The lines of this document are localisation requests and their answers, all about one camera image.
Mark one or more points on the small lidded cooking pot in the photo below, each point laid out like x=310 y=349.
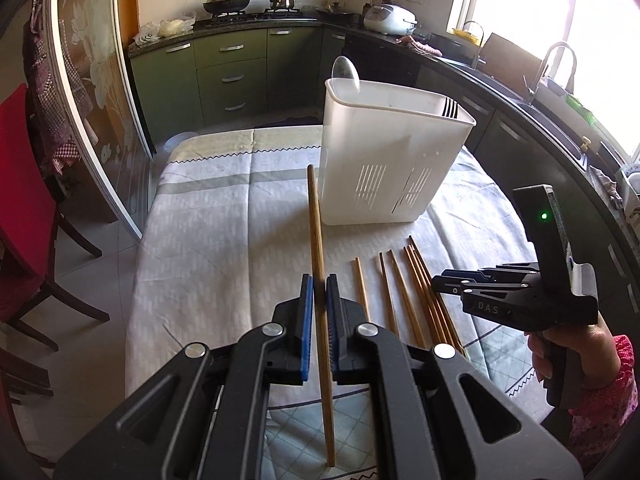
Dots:
x=283 y=2

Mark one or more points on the wooden cutting board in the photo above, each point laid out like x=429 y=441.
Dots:
x=510 y=57

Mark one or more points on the dark stone countertop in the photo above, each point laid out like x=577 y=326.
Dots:
x=440 y=62

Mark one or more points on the tall metal faucet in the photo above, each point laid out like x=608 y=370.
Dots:
x=534 y=80

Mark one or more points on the dish rack with plates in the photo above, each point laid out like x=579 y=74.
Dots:
x=631 y=185

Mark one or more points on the plastic bag with food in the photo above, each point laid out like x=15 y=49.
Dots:
x=167 y=27

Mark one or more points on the white plastic utensil holder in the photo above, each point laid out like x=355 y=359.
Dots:
x=380 y=150

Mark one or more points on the green plastic container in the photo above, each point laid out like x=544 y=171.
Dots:
x=582 y=110

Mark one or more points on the black wok with lid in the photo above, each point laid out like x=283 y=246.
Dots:
x=226 y=2

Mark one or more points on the grey rag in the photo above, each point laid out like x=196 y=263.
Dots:
x=605 y=185

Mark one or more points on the red cushioned wooden chair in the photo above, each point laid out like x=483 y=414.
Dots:
x=20 y=200

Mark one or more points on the dark frying pan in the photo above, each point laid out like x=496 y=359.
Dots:
x=340 y=12

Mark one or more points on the floral glass sliding door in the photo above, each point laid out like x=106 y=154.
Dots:
x=100 y=85

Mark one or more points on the kitchen window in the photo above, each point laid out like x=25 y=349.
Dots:
x=575 y=10

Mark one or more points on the person's right forearm pink sleeve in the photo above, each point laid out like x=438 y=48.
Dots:
x=610 y=410

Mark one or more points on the translucent bin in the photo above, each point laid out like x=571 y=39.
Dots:
x=177 y=142

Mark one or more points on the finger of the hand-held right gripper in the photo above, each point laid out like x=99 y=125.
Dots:
x=450 y=282
x=510 y=272

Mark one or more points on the checkered apron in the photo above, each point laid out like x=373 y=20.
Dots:
x=55 y=85

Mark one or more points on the pink cloth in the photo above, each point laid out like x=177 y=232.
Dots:
x=422 y=46

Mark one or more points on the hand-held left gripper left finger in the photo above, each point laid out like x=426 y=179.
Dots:
x=306 y=330

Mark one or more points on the white rice cooker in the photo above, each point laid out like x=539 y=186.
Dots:
x=389 y=19

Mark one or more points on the gas stove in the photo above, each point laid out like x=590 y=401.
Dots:
x=260 y=17

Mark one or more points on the green base cabinets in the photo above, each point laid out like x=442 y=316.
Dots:
x=165 y=90

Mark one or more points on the brown wooden chopstick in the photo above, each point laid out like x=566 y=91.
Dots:
x=316 y=240

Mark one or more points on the metal fork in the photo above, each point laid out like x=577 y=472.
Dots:
x=450 y=109

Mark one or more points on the person's right hand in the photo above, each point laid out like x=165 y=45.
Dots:
x=595 y=355

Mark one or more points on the dark wooden chair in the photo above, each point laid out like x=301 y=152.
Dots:
x=25 y=375

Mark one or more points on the yellow tap knob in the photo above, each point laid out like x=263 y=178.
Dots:
x=586 y=144

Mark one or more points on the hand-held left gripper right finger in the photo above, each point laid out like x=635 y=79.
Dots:
x=334 y=330

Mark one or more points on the steel kitchen sink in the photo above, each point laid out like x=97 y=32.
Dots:
x=545 y=120

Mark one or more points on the set of wooden chopsticks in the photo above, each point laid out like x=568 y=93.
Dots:
x=426 y=292

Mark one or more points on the green cabinet drawer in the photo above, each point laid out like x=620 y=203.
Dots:
x=232 y=80
x=230 y=50
x=235 y=107

